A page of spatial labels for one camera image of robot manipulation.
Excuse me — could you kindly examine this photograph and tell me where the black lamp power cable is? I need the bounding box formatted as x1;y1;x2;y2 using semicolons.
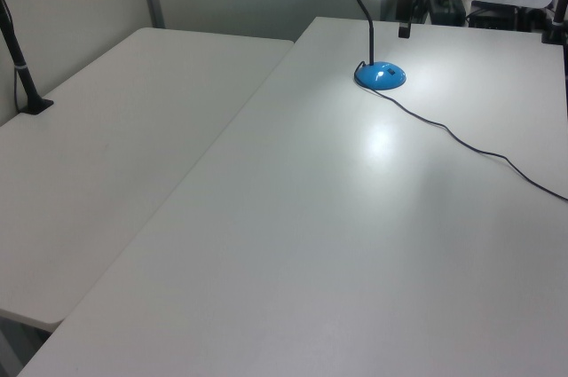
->
366;86;568;201

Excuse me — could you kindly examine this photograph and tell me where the black box under paper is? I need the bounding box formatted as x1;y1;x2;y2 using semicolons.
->
468;0;519;31

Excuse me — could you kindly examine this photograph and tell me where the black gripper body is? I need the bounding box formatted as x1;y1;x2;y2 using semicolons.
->
396;0;414;25

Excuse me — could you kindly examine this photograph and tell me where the black equipment case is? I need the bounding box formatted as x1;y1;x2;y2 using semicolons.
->
429;0;466;26

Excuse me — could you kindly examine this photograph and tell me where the blue gooseneck desk lamp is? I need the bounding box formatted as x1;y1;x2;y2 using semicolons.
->
352;0;406;91

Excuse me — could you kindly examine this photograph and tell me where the white side table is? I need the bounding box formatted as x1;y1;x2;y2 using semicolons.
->
0;27;296;334

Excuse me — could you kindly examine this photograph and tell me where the black camera pole with clamp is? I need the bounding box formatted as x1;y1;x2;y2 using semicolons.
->
540;0;568;45

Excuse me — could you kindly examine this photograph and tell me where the black camera pole, flat base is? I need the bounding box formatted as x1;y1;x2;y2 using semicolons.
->
0;0;55;116

